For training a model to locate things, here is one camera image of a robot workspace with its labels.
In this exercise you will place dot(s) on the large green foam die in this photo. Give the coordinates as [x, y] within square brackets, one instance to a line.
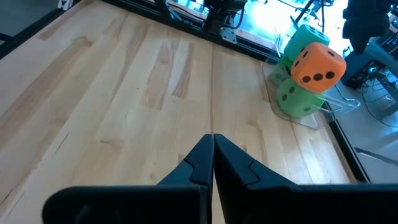
[297, 99]

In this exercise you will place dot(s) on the clear plastic box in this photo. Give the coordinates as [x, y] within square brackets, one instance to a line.
[311, 119]

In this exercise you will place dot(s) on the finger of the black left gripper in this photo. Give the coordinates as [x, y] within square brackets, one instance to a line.
[360, 43]

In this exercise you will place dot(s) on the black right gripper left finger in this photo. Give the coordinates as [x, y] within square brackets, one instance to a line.
[199, 165]

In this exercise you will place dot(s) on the silver corner bracket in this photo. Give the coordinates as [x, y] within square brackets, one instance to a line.
[229, 34]

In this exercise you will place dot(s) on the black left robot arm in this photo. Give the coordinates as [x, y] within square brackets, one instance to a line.
[222, 12]

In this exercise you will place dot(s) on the large orange foam die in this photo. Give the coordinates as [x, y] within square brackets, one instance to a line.
[318, 67]

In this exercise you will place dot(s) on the black tripod stand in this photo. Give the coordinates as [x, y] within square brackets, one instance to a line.
[308, 11]

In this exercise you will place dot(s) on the grey metal stand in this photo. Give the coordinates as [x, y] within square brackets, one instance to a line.
[370, 67]

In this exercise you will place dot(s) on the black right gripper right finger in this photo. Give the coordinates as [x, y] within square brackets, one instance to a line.
[239, 168]

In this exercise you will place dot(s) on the large teal foam die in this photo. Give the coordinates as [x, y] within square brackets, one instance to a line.
[306, 39]

